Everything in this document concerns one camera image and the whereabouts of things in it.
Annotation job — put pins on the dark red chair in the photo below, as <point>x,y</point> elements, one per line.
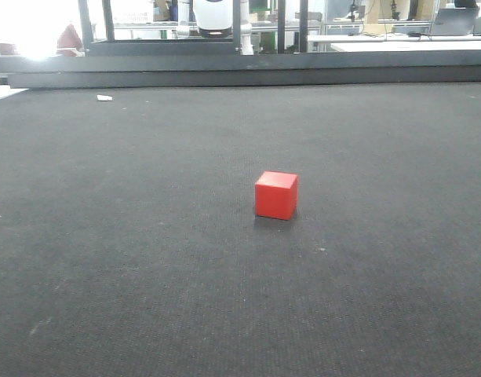
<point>69,44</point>

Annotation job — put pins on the black metal frame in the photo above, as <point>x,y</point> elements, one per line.
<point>111,63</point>

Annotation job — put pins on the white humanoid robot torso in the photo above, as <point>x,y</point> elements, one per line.
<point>215,19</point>

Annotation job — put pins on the red magnetic cube block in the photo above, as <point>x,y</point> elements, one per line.
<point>276,195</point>

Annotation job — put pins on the grey laptop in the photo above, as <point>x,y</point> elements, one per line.
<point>454,22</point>

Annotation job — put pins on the white lab table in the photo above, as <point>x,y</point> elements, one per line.
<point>391,43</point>

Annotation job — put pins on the white paper scrap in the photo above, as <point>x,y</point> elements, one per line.
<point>101,97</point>

